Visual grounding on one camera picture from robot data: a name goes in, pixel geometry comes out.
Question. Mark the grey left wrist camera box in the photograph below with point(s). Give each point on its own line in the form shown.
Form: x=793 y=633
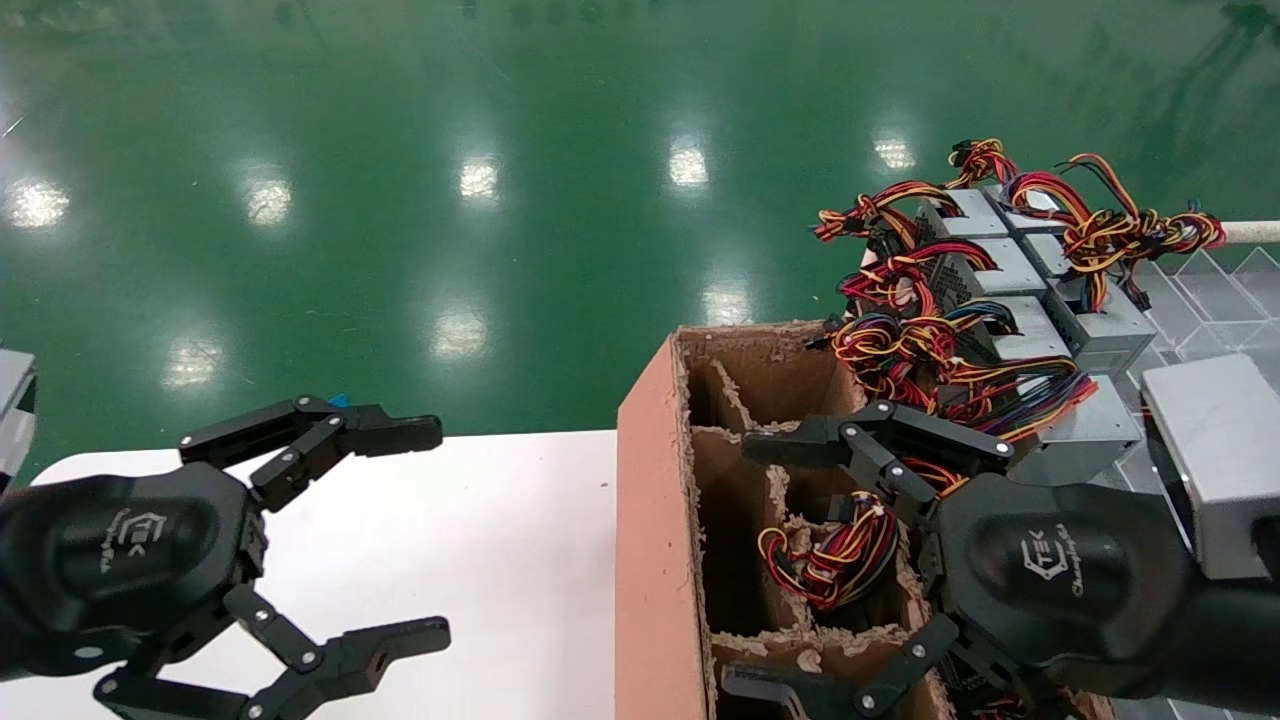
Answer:
x=12 y=400

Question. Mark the clear acrylic divider rack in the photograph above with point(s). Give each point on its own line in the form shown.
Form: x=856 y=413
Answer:
x=1200 y=300

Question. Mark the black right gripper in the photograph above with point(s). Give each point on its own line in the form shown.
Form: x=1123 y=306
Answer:
x=1060 y=580

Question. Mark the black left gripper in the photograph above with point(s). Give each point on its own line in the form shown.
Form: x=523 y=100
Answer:
x=120 y=560

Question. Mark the brown cardboard box with dividers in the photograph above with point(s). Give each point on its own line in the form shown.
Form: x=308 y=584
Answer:
x=655 y=560

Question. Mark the grey held power supply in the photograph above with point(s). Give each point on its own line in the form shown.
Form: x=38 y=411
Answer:
x=1215 y=450

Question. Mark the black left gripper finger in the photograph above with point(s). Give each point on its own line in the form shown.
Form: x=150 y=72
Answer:
x=390 y=432

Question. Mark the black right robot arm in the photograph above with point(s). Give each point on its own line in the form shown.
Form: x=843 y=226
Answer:
x=1240 y=640

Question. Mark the white pipe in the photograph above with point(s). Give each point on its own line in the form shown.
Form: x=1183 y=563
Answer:
x=1255 y=232

